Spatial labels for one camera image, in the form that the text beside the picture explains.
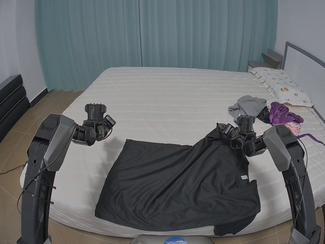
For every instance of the black T-shirt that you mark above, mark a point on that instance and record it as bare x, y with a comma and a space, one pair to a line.
177, 177

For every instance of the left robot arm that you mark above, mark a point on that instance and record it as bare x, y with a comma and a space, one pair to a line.
54, 136

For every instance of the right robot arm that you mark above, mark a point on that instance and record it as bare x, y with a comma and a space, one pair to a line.
281, 146

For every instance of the bed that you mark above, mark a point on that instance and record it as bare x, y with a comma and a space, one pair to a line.
165, 98

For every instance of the grey garment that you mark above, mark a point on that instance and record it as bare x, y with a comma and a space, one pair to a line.
250, 104

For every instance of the blue-green curtain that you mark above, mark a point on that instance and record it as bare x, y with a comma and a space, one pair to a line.
88, 34
203, 27

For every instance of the black shiny garment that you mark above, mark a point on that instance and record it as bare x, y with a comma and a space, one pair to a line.
264, 116

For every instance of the purple satin garment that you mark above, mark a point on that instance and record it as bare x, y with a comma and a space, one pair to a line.
279, 113

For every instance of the grey bedside table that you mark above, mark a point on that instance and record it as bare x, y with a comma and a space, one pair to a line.
269, 60

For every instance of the white printed pillow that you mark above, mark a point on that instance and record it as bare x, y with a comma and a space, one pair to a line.
281, 85

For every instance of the pink garment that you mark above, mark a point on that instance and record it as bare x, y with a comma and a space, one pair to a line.
293, 128

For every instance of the black chest of drawers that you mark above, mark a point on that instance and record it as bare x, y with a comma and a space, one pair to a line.
12, 100

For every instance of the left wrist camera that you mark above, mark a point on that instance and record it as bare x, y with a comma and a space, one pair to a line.
110, 121

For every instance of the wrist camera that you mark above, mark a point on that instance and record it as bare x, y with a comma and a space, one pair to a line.
110, 121
227, 130

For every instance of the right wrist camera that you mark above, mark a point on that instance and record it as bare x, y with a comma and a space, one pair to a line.
227, 130

